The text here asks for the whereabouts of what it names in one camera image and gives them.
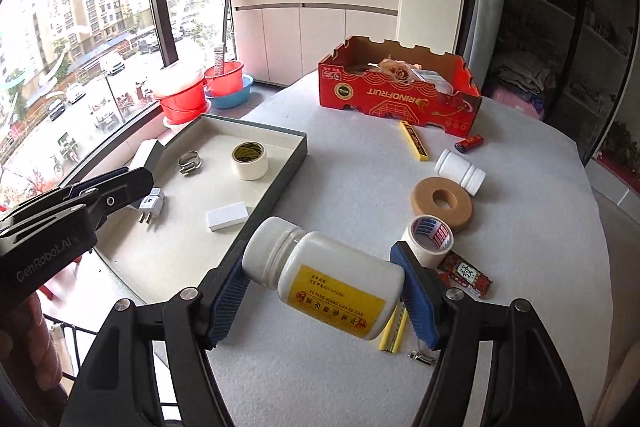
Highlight small metal hose clamp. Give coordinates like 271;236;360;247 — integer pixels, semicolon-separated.
177;150;203;176

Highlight person's left forearm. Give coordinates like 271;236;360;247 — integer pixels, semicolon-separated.
20;292;68;408

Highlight red cardboard box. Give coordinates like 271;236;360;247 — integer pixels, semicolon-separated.
318;35;483;138

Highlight window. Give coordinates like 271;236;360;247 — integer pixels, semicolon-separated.
0;0;406;188

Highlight grey foil packet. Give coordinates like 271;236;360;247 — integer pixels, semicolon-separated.
412;69;458;95

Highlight white cabinet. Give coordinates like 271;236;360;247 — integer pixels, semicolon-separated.
232;0;403;88

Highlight small yellow box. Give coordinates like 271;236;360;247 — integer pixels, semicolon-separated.
398;120;430;162

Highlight white plug adapter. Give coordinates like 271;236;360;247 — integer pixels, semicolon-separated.
137;188;167;228

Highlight white bottle with grey stripes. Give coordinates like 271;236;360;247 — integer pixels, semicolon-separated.
434;148;487;196

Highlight blue basin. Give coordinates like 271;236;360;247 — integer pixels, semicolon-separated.
207;74;255;109

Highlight dark printed small box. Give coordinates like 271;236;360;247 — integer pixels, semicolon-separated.
437;251;495;300

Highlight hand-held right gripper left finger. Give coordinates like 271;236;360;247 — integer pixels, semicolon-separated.
66;251;251;427

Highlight yellow utility knife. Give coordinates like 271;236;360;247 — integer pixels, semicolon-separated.
378;304;410;354

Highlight large masking tape roll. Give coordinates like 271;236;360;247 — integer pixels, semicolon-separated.
231;141;269;181

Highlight masking tape roll striped label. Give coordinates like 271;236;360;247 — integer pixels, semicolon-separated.
401;215;455;268

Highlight folded clothes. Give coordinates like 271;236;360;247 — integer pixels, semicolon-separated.
487;52;556;118

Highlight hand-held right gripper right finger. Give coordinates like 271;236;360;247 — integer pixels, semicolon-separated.
390;240;586;427

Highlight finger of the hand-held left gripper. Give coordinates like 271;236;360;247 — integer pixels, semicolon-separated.
70;168;128;198
0;168;155;238

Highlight low white ledge red top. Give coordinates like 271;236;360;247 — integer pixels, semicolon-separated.
585;157;640;208

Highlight red basin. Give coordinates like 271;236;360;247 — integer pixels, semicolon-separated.
203;61;246;95

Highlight green tray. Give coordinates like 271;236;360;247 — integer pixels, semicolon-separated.
65;114;307;303

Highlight potted green plants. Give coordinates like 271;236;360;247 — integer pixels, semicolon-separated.
600;122;640;178

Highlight tan tape ring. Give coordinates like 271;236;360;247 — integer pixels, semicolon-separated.
410;177;474;230

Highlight red bucket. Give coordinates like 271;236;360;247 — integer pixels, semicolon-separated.
150;62;211;128

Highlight glass door cabinet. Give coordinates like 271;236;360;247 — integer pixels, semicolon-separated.
470;0;640;142

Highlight red lighter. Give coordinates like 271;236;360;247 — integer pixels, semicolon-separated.
454;134;485;152

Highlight large metal hose clamp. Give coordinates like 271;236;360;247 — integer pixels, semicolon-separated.
407;339;443;365

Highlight white pill bottle yellow label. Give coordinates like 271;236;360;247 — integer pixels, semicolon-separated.
241;216;406;342

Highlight pink flower ornament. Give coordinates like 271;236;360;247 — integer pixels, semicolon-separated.
367;57;426;82

